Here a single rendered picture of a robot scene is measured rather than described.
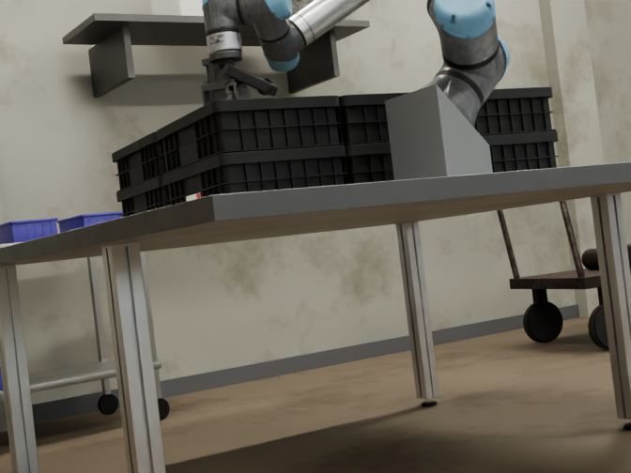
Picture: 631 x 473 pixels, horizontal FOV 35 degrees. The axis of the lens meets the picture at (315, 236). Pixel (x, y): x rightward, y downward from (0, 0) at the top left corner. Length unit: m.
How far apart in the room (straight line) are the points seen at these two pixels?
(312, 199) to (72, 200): 3.12
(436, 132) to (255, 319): 3.11
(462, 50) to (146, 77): 2.98
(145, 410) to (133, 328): 0.17
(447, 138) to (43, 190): 2.89
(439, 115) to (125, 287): 0.71
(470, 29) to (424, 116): 0.19
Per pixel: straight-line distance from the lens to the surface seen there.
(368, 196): 1.64
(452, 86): 2.05
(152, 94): 4.85
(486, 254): 5.86
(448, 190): 1.74
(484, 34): 2.03
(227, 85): 2.19
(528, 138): 2.47
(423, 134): 2.00
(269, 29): 2.24
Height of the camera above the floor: 0.60
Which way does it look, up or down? 1 degrees up
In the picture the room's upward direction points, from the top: 7 degrees counter-clockwise
